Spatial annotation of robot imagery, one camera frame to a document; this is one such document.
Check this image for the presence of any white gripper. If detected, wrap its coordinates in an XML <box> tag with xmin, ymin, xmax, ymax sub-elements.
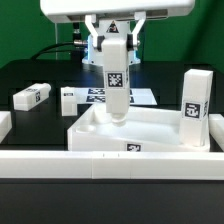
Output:
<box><xmin>40</xmin><ymin>0</ymin><xmax>195</xmax><ymax>52</ymax></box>

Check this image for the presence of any white marker base bracket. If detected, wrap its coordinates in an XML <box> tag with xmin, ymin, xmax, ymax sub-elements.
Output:
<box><xmin>61</xmin><ymin>87</ymin><xmax>157</xmax><ymax>116</ymax></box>

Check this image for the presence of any white thin cable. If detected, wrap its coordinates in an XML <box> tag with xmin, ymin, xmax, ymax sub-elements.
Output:
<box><xmin>53</xmin><ymin>21</ymin><xmax>60</xmax><ymax>61</ymax></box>

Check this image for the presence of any white front fence bar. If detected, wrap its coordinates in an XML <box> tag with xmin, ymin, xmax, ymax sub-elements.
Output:
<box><xmin>0</xmin><ymin>150</ymin><xmax>224</xmax><ymax>180</ymax></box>

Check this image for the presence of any white desk top tray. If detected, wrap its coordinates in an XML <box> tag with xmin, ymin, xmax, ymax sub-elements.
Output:
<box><xmin>67</xmin><ymin>104</ymin><xmax>210</xmax><ymax>152</ymax></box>

